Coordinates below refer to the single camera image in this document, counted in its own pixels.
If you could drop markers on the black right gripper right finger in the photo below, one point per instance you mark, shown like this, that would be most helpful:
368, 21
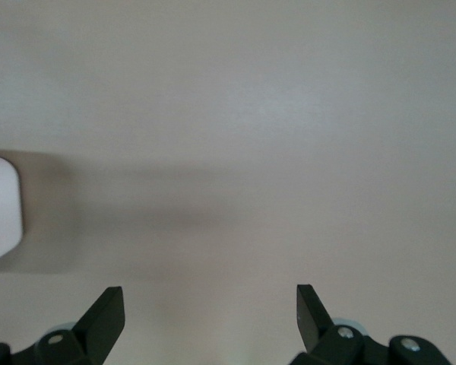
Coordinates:
315, 327

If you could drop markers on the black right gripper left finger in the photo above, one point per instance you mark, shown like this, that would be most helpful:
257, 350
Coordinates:
95, 331

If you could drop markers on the pink plastic storage box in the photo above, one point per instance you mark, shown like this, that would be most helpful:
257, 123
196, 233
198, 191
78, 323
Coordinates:
2, 209

